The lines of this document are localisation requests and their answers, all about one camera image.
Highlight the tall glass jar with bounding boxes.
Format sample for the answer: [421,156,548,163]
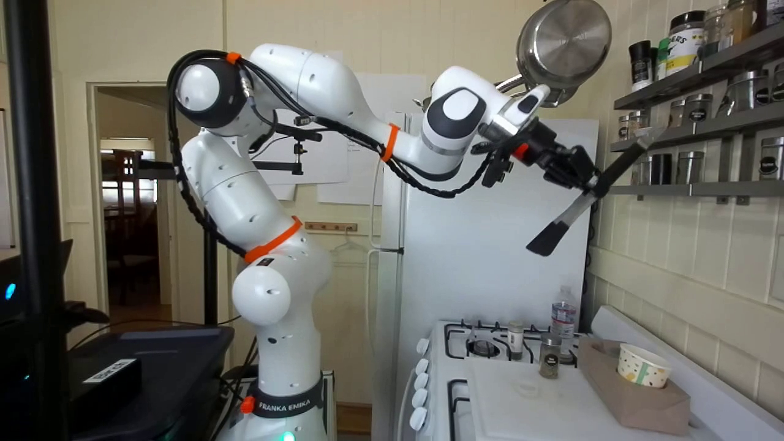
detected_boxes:
[703,5,729,59]

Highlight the black pole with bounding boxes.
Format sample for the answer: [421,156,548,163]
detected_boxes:
[2,0,69,441]

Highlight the stove burner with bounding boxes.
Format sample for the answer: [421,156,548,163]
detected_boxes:
[447,379,472,441]
[443,321,580,368]

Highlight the dark jar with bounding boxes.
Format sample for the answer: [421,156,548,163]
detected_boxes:
[756,0,784,32]

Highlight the camera on mount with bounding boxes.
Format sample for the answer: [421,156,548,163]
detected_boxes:
[251,113,324,179]

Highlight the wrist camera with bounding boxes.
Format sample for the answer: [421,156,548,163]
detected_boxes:
[481,142,516,189]

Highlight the glass shaker silver lid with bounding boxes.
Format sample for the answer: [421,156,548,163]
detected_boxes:
[507,322,526,361]

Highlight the black box white label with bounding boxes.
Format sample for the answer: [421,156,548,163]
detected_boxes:
[67,356,143,418]

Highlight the patterned paper cup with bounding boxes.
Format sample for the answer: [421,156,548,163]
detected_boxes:
[617,343,672,389]

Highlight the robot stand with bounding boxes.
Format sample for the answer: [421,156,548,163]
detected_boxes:
[66,325,337,441]

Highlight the grey wall shelf rack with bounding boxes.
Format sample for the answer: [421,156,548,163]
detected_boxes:
[609,23,784,206]

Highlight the large silver spice tin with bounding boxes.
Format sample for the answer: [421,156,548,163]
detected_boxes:
[715,70,770,118]

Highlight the glass spice jar black lid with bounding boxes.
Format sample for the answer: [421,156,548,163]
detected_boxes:
[539,333,562,380]

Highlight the black computer blue light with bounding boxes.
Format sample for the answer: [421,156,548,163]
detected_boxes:
[0,245,28,441]

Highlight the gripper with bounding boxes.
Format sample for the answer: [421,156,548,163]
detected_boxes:
[511,119,599,192]

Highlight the white cutting board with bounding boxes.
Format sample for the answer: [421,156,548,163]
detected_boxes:
[464,356,677,441]

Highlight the black tin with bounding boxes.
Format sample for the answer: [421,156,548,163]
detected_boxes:
[649,153,673,186]

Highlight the glass jar brown contents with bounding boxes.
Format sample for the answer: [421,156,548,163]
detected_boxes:
[726,0,758,47]

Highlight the white refrigerator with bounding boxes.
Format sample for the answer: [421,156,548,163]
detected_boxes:
[371,113,600,441]

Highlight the stainless steel pot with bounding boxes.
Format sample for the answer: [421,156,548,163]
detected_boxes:
[497,0,613,108]

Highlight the brown cardboard box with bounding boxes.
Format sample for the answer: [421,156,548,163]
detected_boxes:
[578,337,692,436]

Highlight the white canister black lid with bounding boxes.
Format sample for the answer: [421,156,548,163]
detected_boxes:
[658,10,707,79]

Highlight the white gas stove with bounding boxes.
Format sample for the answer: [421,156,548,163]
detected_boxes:
[395,305,784,441]

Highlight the clear plastic water bottle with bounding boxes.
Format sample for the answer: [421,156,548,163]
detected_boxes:
[551,285,578,356]

